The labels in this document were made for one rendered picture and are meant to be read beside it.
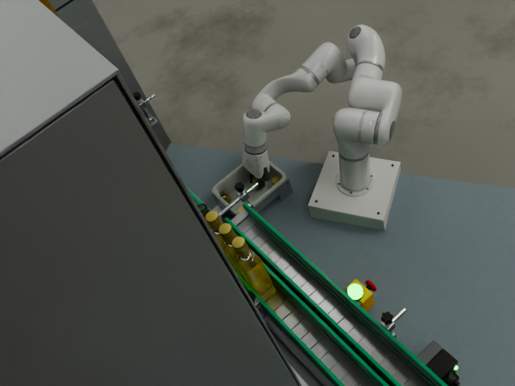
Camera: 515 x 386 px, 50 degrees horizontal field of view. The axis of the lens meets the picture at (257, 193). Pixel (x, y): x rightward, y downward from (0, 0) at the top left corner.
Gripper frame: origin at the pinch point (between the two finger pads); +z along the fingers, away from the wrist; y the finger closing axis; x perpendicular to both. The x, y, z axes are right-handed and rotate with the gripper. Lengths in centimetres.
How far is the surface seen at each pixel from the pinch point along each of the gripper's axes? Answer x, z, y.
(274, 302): -27, 0, 44
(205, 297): -70, -95, 92
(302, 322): -25, -1, 54
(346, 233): 9.2, 3.3, 35.4
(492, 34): 197, 30, -39
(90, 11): -19, -42, -71
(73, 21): -26, -41, -71
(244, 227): -17.9, -2.9, 17.0
